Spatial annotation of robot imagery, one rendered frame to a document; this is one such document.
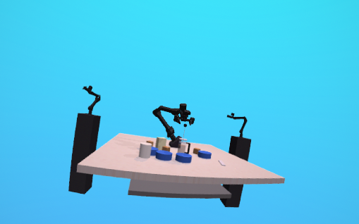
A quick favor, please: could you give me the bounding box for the blue cylinder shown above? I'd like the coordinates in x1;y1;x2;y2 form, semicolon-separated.
156;150;172;161
150;147;158;156
198;151;212;159
175;153;193;163

